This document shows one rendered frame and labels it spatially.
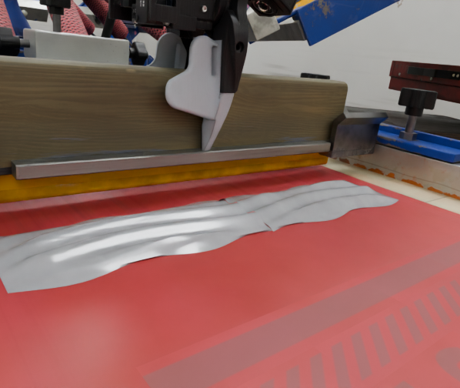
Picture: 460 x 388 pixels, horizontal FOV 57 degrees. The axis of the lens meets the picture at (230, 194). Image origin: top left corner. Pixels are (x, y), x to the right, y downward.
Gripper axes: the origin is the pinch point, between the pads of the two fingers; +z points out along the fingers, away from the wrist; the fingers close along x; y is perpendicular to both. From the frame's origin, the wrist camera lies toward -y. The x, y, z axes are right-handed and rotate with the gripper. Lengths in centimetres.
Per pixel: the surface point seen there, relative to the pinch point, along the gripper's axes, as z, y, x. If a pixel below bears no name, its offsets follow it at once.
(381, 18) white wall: -30, -200, -116
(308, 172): 5.5, -15.6, 0.7
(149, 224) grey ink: 4.8, 8.7, 7.3
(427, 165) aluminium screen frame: 2.9, -24.8, 9.9
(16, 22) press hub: -7, -3, -77
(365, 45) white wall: -15, -200, -123
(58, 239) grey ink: 4.5, 14.9, 7.4
